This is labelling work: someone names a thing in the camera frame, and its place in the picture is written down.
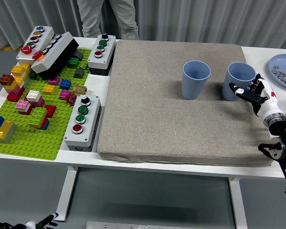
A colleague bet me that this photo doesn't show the blue yellow grey brick stack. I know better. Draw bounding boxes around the blue yellow grey brick stack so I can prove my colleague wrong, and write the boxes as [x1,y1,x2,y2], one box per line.
[0,114,17,143]

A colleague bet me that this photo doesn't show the person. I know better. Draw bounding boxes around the person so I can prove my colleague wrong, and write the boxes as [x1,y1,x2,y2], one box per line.
[76,0,140,41]

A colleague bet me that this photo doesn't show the grey pleated curtain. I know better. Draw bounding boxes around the grey pleated curtain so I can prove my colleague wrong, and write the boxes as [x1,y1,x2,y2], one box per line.
[0,0,286,51]

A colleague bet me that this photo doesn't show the pink white red brick stack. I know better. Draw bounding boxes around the pink white red brick stack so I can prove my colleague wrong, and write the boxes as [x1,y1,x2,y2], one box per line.
[15,99,33,116]

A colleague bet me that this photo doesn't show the white magenta brick stack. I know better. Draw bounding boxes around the white magenta brick stack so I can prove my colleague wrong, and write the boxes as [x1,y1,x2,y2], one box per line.
[26,90,45,108]

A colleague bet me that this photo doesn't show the brown yellow pink brick tower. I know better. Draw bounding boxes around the brown yellow pink brick tower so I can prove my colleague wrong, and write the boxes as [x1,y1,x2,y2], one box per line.
[0,63,32,103]

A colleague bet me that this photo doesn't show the tilted grey button box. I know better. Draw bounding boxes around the tilted grey button box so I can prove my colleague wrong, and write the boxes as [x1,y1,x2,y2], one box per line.
[31,31,80,80]

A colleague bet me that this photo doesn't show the green orange brick stack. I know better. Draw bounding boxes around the green orange brick stack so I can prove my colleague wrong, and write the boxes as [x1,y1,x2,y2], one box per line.
[28,106,50,131]

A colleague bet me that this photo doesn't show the blue plate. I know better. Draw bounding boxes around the blue plate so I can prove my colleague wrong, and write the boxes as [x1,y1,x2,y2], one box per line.
[268,54,286,91]

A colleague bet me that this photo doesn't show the brass valve with red handle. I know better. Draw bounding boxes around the brass valve with red handle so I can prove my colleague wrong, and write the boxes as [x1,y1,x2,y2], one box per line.
[67,83,88,105]

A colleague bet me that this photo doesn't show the dark grey sloped brick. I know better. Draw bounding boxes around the dark grey sloped brick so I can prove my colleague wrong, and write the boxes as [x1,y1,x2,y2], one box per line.
[73,67,85,79]

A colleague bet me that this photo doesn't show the white table leg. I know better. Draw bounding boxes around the white table leg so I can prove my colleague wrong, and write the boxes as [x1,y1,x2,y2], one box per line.
[228,177,248,229]
[54,166,79,221]

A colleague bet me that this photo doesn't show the dark grey arched brick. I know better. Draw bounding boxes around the dark grey arched brick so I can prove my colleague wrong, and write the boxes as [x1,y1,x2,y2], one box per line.
[71,51,84,62]

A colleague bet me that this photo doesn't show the yellow toy brick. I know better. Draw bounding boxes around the yellow toy brick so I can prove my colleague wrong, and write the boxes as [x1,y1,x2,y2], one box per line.
[43,84,56,95]

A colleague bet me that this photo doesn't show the red toy brick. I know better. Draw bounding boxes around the red toy brick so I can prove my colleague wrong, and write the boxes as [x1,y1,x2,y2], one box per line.
[44,104,57,119]

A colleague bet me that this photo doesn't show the five-button grey control box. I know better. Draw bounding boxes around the five-button grey control box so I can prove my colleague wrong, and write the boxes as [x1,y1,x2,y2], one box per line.
[16,25,55,66]

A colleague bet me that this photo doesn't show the green brick baseplate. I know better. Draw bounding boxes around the green brick baseplate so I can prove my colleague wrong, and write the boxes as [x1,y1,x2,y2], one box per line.
[0,48,92,161]

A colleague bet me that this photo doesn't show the grey-brown mat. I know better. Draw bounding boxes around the grey-brown mat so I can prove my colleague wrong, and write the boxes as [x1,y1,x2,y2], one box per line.
[97,39,275,167]

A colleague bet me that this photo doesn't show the blue ribbed cup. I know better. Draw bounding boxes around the blue ribbed cup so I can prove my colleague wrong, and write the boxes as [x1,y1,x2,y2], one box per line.
[221,62,257,102]
[182,60,211,100]

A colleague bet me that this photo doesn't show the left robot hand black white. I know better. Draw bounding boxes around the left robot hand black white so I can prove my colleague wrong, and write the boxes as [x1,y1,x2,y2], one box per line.
[0,213,59,229]

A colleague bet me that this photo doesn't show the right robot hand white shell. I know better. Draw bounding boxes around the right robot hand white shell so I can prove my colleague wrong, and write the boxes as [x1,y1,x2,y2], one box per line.
[228,73,282,117]

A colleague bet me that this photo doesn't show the four-button grey control box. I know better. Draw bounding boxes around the four-button grey control box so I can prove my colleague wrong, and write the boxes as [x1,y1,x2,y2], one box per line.
[87,33,117,76]
[63,94,102,152]

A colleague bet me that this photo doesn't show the blue toy brick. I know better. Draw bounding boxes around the blue toy brick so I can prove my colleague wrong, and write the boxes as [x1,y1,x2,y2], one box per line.
[59,79,72,90]

